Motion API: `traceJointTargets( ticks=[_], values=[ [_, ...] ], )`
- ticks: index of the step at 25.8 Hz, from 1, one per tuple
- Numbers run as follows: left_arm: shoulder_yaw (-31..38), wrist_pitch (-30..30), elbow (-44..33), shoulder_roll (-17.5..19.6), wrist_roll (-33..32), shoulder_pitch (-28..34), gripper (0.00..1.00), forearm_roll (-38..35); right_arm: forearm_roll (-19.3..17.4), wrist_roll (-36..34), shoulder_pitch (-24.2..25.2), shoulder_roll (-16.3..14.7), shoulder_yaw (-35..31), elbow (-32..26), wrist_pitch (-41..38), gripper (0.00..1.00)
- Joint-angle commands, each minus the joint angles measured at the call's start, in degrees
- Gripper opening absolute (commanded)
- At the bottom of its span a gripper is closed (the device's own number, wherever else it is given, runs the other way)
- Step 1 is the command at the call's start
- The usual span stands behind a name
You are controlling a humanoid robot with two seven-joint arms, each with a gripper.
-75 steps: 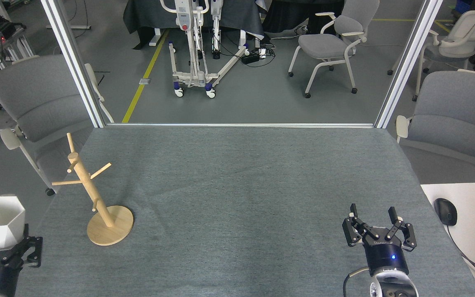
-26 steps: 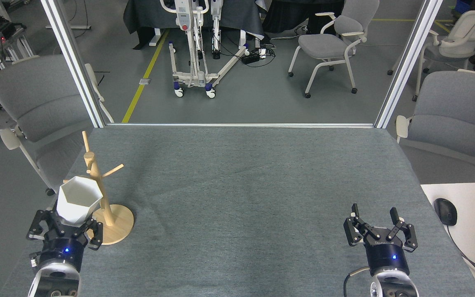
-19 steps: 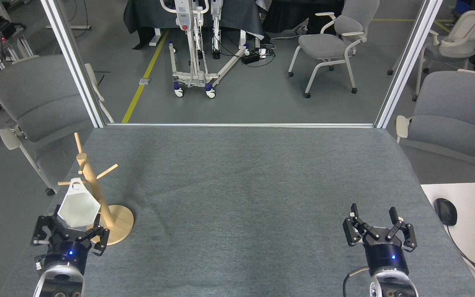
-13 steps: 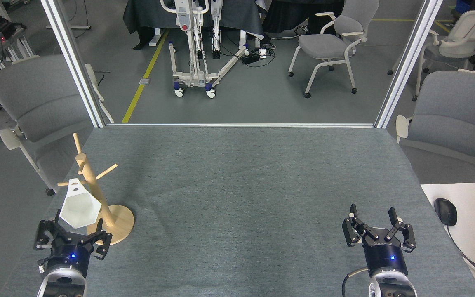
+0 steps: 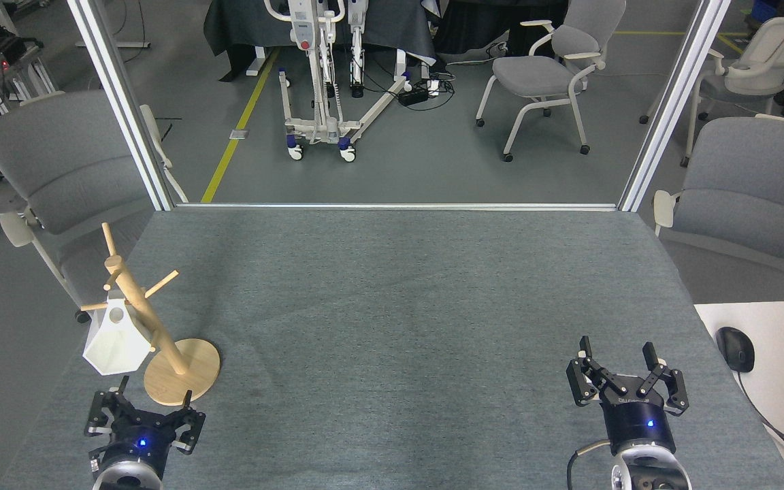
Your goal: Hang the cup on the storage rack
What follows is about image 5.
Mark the wooden cup rack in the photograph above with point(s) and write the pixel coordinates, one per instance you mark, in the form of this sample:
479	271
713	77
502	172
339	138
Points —
184	381

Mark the grey chair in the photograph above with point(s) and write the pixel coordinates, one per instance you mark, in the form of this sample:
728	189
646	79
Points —
535	75
753	184
72	163

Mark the white mesh chair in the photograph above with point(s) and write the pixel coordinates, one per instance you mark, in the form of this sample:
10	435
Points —
766	61

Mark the metal floor plate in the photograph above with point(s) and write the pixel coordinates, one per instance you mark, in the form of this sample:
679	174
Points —
239	134

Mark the black power strip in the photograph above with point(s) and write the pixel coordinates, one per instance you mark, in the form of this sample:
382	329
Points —
414	96

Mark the silver post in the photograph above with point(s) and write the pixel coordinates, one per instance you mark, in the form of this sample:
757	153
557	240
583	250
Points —
671	102
120	102

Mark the metal equipment cart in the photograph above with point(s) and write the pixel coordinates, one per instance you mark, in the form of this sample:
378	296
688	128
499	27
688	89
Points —
18	75

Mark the white desk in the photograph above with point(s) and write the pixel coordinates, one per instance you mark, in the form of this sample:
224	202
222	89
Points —
780	340

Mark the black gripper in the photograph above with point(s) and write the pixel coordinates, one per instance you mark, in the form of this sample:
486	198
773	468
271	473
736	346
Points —
637	425
137	442

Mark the silver table edge rail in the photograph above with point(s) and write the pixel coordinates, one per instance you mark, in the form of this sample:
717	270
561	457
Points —
399	206

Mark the black computer mouse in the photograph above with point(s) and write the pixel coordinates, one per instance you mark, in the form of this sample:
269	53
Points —
736	348

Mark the white faceted cup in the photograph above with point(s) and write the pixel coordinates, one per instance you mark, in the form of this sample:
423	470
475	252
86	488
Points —
116	347

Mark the white stand on wheels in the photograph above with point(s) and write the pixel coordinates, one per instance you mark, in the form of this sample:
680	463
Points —
324	129

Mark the black table cloth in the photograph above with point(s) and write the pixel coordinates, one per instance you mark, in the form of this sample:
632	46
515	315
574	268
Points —
474	24
385	27

